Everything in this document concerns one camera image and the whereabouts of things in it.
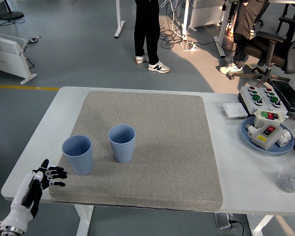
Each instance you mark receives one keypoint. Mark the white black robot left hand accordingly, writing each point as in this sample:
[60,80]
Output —
[22,196]

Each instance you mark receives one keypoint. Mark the blue ribbed plastic cup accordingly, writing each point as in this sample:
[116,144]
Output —
[123,151]
[79,162]

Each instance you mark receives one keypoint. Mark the white table leg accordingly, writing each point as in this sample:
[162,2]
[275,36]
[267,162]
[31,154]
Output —
[84,221]
[260,226]

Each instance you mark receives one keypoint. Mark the grey-brown mat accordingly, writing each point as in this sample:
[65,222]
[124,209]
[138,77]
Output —
[150,147]

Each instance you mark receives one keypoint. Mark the white panel heater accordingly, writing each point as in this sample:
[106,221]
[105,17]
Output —
[204,14]
[7,56]

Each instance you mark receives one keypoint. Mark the floor socket plug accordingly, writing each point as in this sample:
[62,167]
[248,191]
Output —
[34,38]

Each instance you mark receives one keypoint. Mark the black round stand base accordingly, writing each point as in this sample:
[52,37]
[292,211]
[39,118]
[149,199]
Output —
[11,15]

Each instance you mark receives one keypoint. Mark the white desk leg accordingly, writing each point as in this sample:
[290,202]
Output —
[185,19]
[222,32]
[119,19]

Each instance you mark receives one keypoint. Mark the standing person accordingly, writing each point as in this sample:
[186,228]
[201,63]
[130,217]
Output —
[145,29]

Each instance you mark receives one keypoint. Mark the white pipe fitting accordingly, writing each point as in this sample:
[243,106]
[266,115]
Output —
[285,138]
[251,131]

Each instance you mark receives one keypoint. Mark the white four-button control box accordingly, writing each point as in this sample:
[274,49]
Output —
[245,95]
[264,96]

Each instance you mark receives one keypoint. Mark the blue plate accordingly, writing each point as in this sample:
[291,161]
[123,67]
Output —
[273,150]

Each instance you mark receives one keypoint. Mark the clear bottle red cap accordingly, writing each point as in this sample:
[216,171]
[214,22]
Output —
[288,177]

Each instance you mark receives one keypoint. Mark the seated person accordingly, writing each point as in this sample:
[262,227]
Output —
[243,24]

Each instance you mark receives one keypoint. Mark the black keyboard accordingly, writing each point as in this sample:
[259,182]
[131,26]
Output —
[290,96]

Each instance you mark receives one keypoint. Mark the black office chair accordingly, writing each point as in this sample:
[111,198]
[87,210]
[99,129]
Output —
[292,54]

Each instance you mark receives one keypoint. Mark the white wall switch plate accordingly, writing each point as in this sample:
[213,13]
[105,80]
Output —
[234,110]

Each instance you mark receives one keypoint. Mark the white green-red switch box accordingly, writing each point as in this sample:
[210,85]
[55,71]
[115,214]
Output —
[260,120]

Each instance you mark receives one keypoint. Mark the grey red-black switch box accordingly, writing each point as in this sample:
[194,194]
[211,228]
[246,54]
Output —
[268,141]

